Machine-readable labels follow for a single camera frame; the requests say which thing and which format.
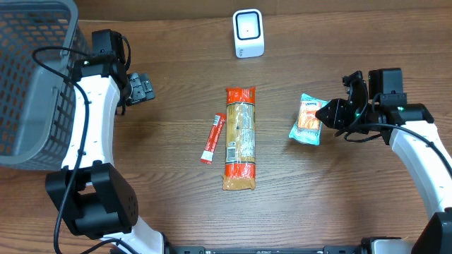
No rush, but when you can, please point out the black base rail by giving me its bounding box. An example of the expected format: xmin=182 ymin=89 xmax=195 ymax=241
xmin=173 ymin=246 xmax=367 ymax=254

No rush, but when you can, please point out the white barcode scanner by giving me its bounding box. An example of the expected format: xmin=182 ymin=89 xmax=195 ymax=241
xmin=232 ymin=8 xmax=265 ymax=59

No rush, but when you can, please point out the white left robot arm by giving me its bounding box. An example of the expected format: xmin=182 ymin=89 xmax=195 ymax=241
xmin=45 ymin=51 xmax=172 ymax=253

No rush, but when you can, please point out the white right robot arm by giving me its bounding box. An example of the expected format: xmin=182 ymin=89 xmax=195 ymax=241
xmin=316 ymin=68 xmax=451 ymax=253

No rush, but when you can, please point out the dark grey plastic basket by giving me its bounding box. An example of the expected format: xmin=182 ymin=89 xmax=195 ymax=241
xmin=1 ymin=0 xmax=91 ymax=171

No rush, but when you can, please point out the teal tissue packet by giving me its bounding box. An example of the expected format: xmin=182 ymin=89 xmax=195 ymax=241
xmin=289 ymin=93 xmax=328 ymax=145

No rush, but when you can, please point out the thin red stick sachet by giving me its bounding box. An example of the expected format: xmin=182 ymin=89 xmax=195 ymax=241
xmin=201 ymin=113 xmax=227 ymax=164

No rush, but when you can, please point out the long orange noodle packet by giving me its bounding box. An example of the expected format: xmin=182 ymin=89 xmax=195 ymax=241
xmin=223 ymin=87 xmax=256 ymax=191

